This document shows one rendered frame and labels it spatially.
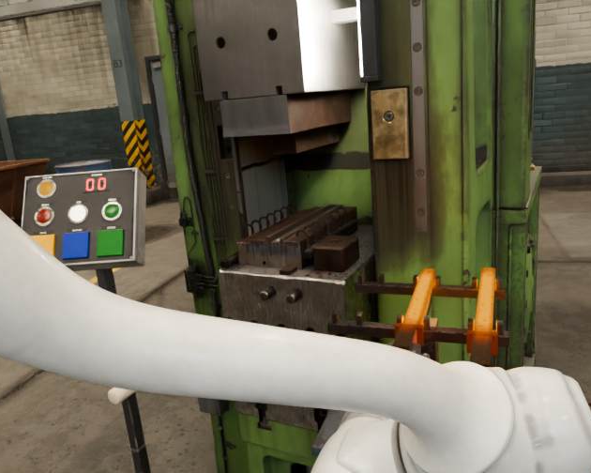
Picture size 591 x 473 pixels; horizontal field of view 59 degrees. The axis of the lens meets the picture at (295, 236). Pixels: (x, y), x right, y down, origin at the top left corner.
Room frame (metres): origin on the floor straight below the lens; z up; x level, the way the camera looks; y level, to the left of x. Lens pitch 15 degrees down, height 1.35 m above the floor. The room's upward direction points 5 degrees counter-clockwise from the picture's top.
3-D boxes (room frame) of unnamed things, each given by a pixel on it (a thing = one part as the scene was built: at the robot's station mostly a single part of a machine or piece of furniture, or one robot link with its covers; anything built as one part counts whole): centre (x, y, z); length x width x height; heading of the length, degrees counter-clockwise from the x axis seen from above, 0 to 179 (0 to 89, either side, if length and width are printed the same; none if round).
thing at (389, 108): (1.32, -0.26, 1.27); 0.09 x 0.02 x 0.17; 61
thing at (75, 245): (1.43, 0.62, 1.01); 0.07 x 0.05 x 0.07; 86
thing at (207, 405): (1.63, 0.34, 0.36); 0.09 x 0.07 x 0.12; 61
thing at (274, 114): (1.54, -0.02, 1.32); 0.42 x 0.20 x 0.10; 151
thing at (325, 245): (1.33, -0.11, 0.95); 0.12 x 0.08 x 0.06; 151
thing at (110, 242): (1.42, 0.52, 1.01); 0.07 x 0.05 x 0.07; 86
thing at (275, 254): (1.54, -0.02, 0.96); 0.42 x 0.20 x 0.09; 151
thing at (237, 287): (1.52, -0.08, 0.69); 0.56 x 0.38 x 0.45; 151
